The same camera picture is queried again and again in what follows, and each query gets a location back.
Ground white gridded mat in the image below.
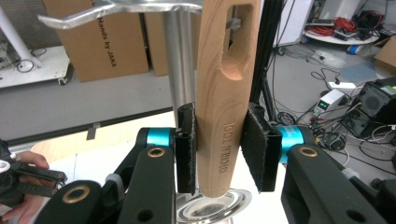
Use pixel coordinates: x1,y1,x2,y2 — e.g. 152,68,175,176
46,141,291,224

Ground small cardboard box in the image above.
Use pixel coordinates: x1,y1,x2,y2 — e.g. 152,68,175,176
374,35,396,77

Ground plain brown cardboard box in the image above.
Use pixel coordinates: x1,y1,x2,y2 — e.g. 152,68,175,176
143,12,171,77

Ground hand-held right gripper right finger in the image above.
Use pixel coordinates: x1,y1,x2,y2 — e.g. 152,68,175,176
240,102,316,192

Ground round white table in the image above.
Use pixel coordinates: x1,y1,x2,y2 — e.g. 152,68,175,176
303,18,381,47

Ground white panel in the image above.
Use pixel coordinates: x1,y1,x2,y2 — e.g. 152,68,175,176
274,0,314,48

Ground white bench power supply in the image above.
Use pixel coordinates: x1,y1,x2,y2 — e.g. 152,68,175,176
314,89,347,118

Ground black floor cables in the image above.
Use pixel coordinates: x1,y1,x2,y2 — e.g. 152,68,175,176
274,46,396,175

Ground black computer tower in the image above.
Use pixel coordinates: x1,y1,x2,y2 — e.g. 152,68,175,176
340,77,396,138

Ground metal utensil stand with hooks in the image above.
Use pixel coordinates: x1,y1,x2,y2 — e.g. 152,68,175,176
36,0,243,126

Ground grey tape piece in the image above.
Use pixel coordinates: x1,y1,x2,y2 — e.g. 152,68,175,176
86,122,102,141

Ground brown cardboard box black lettering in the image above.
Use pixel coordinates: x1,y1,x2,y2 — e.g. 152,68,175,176
41,0,150,84

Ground white power strip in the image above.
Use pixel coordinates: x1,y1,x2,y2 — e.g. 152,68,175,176
328,80,358,92

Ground white wheeled stand base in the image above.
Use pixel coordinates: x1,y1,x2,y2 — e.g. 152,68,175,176
0,5,75,90

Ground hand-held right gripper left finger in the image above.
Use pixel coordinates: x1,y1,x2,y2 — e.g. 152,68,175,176
136,102,197,196

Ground black metal frame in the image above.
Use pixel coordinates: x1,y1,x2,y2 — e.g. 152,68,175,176
249,0,286,124

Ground red cable coil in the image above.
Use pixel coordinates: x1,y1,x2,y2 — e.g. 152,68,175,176
307,16,358,37

